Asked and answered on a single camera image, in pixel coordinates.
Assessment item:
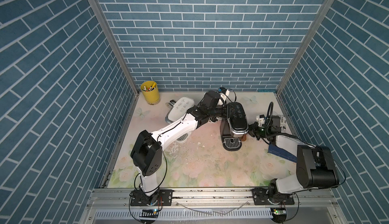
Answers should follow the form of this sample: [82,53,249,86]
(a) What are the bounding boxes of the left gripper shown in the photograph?
[206,104,237,119]

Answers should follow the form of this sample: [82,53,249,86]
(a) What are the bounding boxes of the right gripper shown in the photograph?
[243,122,270,140]

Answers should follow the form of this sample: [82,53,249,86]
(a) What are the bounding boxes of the black coffee machine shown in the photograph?
[220,102,249,151]

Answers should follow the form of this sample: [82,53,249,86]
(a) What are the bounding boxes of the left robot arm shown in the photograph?
[130,87,230,205]

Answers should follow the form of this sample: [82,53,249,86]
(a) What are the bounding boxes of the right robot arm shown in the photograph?
[248,116,340,205]

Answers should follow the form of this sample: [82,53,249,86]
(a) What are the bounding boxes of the white coffee machine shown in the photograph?
[159,97,198,148]

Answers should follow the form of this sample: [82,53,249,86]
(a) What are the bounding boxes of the blue book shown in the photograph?
[268,145,297,163]

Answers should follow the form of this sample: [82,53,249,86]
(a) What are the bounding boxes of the yellow pen cup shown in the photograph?
[140,81,160,105]

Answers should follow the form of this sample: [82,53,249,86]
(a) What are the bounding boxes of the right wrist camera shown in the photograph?
[256,102,274,128]

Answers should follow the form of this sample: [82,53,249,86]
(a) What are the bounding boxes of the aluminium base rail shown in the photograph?
[81,187,346,224]

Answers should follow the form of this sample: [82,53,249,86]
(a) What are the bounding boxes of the right metal corner post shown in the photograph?
[276,0,334,96]

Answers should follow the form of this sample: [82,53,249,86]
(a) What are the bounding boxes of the metal corner post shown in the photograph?
[276,0,334,96]
[88,0,139,96]

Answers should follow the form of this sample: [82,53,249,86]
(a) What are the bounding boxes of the left metal corner post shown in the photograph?
[88,0,139,96]

